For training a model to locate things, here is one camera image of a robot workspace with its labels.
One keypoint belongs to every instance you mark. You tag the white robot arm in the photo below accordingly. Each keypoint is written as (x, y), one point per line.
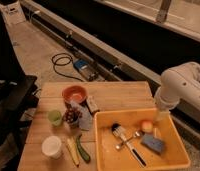
(179, 82)

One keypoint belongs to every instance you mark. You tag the red bowl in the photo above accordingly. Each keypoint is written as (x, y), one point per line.
(76, 93)

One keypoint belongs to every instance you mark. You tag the brown small box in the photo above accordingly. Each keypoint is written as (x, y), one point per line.
(92, 105)

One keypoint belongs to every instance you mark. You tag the blue electronic box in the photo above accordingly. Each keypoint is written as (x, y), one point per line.
(85, 70)

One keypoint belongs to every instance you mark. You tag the patterned dark cup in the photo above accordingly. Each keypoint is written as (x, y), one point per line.
(72, 116)

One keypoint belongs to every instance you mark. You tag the dish brush black white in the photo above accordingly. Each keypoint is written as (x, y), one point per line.
(119, 132)

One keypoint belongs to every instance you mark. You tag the green cup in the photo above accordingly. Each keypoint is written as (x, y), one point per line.
(55, 117)

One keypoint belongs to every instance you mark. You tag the yellow plastic tub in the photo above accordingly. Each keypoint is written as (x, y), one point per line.
(174, 156)

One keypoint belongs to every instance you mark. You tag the orange apple fruit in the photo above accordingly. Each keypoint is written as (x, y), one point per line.
(147, 126)

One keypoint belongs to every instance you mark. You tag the metal spoon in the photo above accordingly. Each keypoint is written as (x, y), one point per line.
(135, 135)

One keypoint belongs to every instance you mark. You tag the white cup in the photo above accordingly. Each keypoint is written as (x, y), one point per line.
(52, 147)

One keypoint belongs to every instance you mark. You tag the blue sponge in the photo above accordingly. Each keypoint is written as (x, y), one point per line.
(152, 143)

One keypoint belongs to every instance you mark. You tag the black chair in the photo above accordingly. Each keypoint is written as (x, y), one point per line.
(16, 96)

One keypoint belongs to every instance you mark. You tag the white box on floor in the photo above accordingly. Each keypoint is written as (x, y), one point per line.
(13, 13)

